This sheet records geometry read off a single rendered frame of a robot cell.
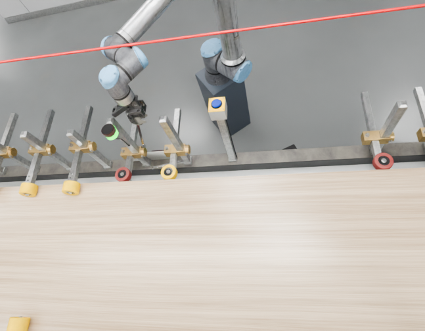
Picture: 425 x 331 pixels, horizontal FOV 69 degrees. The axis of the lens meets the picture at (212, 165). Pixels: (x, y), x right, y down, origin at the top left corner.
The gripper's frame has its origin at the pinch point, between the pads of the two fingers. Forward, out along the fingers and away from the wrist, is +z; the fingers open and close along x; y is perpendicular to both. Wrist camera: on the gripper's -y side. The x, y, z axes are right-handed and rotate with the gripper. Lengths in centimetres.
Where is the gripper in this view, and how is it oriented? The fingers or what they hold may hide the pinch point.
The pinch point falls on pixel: (139, 123)
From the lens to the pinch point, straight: 163.5
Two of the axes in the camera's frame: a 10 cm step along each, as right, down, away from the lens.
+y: 9.8, -0.6, -1.9
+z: 2.0, 4.2, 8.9
